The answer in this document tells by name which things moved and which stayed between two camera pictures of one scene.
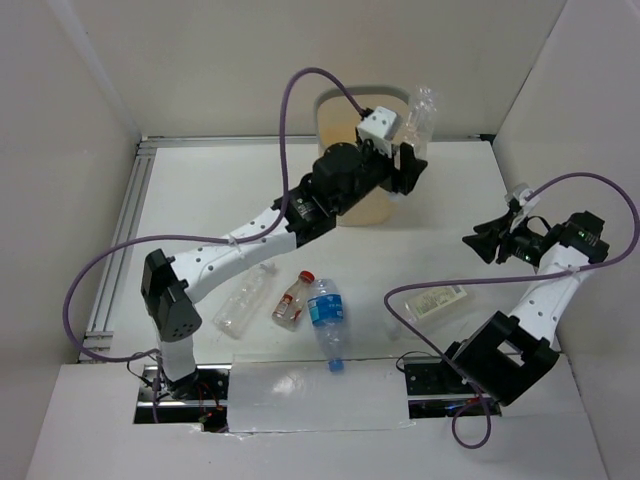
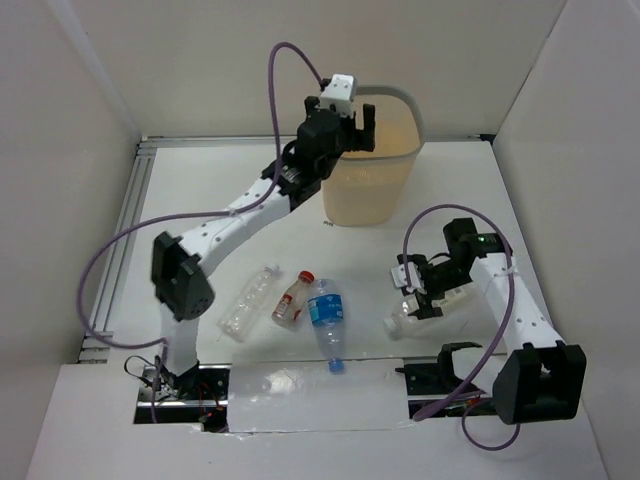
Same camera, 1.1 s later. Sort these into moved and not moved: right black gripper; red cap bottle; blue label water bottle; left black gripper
Moved: right black gripper; left black gripper
Not moved: red cap bottle; blue label water bottle
